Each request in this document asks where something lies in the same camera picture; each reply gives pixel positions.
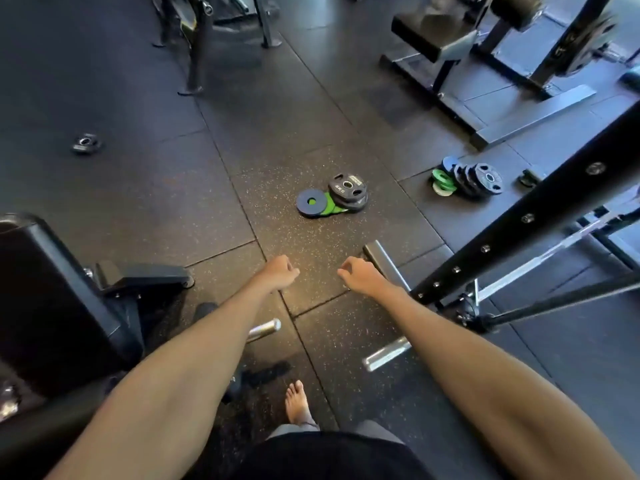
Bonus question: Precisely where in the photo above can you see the person's right hand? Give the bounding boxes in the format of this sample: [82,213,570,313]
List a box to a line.
[337,256,392,298]

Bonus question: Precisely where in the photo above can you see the black exercise machine frame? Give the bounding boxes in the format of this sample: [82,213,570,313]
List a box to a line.
[379,0,616,151]

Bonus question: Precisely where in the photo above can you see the black metal equipment stand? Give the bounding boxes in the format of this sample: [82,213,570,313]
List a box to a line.
[149,0,284,97]

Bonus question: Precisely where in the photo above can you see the person's bare foot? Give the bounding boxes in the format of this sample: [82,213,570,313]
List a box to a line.
[284,380,318,428]

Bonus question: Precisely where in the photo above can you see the black padded machine seat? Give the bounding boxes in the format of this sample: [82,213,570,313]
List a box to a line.
[390,2,479,64]

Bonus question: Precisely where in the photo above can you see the person's black shorts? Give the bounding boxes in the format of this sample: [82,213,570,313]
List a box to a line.
[227,420,433,480]

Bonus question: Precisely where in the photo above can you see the small green weight plate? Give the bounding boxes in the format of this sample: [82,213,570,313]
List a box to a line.
[431,168,457,192]

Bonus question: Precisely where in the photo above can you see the large black loaded weight plates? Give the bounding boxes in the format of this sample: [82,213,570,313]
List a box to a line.
[554,11,619,78]

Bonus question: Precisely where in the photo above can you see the chrome bench peg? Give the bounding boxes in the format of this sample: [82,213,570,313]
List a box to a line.
[245,318,282,343]

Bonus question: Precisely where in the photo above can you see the black barbell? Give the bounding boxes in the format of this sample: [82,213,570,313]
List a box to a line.
[467,271,640,334]

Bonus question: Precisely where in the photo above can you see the person's left forearm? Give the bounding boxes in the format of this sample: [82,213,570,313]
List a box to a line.
[45,275,273,480]

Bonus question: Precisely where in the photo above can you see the black padded gym bench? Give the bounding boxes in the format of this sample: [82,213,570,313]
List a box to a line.
[0,213,241,480]

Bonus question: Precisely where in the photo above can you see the person's right forearm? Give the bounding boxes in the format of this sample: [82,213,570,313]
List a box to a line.
[372,287,638,480]

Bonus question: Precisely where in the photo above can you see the black roller pad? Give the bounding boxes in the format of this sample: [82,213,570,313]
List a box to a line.
[491,0,545,29]

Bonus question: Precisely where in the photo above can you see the chrome metal tube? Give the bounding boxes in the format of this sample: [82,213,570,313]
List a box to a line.
[362,336,414,372]

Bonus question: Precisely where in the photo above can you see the grey metal rack frame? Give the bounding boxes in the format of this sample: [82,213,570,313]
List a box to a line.
[472,197,640,303]

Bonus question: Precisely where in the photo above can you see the black rack upright with bolts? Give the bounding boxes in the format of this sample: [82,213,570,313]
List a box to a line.
[410,116,640,304]

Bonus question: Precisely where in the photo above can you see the small black weight plate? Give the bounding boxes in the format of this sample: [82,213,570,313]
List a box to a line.
[71,133,104,155]

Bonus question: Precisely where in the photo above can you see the grey rack foot plate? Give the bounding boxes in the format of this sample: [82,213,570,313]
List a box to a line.
[362,241,414,296]

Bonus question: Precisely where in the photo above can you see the person's left hand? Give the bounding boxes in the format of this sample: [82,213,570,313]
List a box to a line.
[259,255,301,293]

